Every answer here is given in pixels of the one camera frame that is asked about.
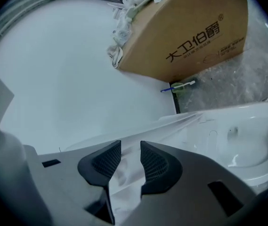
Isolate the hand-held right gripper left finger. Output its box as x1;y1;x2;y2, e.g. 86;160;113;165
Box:
23;139;122;226

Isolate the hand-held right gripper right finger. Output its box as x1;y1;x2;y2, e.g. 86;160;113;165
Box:
122;140;260;226

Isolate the white plastic toilet lid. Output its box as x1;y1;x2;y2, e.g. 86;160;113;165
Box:
64;112;206;222

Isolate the pale green brush holder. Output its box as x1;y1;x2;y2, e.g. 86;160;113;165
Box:
171;81;187;96

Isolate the white crumpled rag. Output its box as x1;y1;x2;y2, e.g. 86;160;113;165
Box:
107;43;125;69

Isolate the clear crumpled plastic wrap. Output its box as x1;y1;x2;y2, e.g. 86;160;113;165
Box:
112;5;134;46

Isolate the large cardboard box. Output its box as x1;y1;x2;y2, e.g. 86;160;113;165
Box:
118;0;249;83

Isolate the pale green long brush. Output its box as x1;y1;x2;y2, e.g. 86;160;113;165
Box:
125;0;155;18

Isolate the blue handled white brush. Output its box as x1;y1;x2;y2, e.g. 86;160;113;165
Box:
160;80;196;93

